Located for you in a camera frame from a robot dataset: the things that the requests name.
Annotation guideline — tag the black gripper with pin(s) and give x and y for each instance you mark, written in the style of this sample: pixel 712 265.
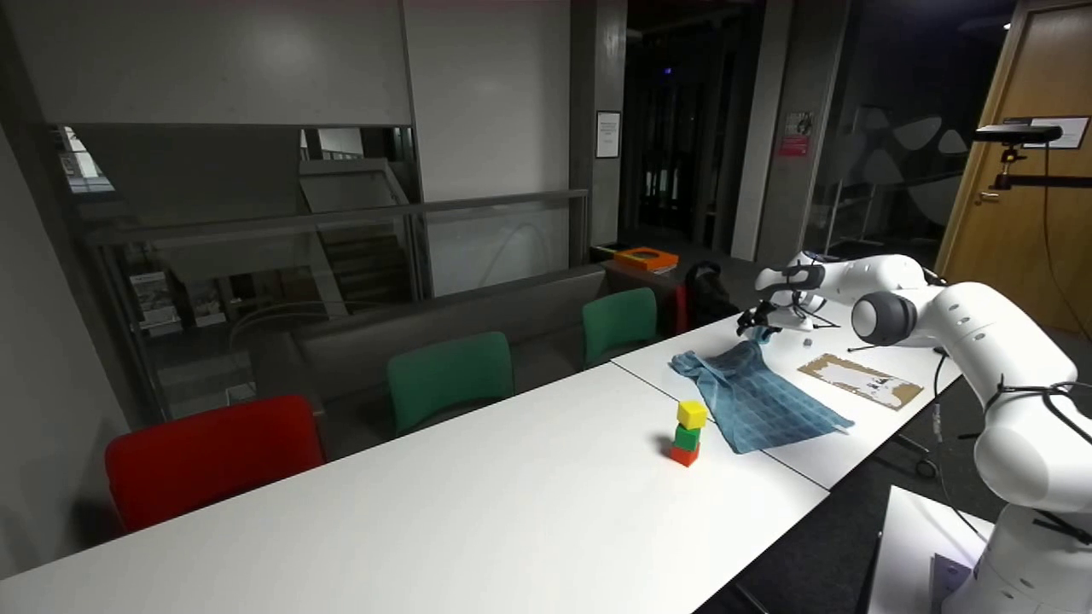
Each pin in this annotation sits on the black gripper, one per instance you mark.
pixel 774 305

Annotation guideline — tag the blue striped towel cloth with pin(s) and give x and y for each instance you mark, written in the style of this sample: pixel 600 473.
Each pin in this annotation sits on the blue striped towel cloth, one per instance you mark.
pixel 761 397

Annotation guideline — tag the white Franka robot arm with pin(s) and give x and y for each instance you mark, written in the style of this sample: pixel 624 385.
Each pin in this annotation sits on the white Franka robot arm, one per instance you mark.
pixel 1010 363

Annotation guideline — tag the yellow block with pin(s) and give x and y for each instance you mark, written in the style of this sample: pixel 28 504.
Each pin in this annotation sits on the yellow block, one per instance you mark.
pixel 691 414

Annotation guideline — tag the green block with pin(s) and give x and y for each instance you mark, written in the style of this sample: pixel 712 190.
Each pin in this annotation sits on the green block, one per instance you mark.
pixel 687 438

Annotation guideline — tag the orange box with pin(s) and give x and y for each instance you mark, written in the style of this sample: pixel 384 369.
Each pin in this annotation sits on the orange box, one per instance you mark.
pixel 645 262

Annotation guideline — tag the green chair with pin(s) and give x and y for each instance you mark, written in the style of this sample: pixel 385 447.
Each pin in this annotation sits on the green chair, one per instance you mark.
pixel 619 322
pixel 448 377

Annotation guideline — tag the red block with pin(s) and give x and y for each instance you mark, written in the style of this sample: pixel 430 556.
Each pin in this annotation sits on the red block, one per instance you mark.
pixel 682 456

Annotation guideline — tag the wooden door with white label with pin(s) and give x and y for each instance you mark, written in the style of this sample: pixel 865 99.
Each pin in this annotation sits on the wooden door with white label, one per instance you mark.
pixel 1058 71

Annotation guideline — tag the glass interior window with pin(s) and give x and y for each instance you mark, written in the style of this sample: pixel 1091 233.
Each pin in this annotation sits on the glass interior window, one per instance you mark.
pixel 284 227

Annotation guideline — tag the red chair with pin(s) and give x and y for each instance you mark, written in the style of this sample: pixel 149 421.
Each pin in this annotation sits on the red chair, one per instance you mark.
pixel 208 456

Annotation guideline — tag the red wall sign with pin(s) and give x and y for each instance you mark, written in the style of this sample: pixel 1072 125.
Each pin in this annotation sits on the red wall sign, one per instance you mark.
pixel 795 139

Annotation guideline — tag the white paper wall notice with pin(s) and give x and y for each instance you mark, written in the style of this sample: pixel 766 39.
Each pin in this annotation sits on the white paper wall notice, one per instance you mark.
pixel 608 133

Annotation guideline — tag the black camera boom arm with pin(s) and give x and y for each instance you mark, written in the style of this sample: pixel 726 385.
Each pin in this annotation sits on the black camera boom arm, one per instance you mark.
pixel 1043 180

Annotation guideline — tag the black camera on boom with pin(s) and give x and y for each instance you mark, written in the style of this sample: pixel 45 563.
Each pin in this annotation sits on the black camera on boom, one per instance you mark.
pixel 1018 133

